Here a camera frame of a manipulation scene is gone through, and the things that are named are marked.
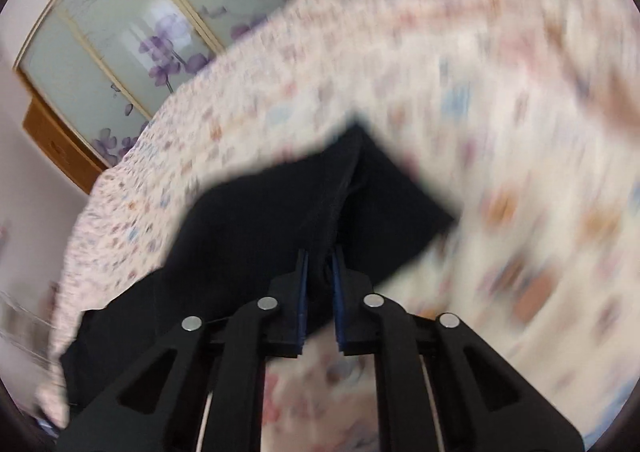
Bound black pants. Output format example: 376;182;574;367
60;122;456;418

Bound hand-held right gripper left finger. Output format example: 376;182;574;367
57;249;309;452

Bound wooden door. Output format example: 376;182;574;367
22;97;107;195

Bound printed animal blanket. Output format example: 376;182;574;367
35;0;640;452

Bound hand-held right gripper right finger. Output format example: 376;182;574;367
330;244;586;452

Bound floral sliding door wardrobe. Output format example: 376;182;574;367
12;0;311;168

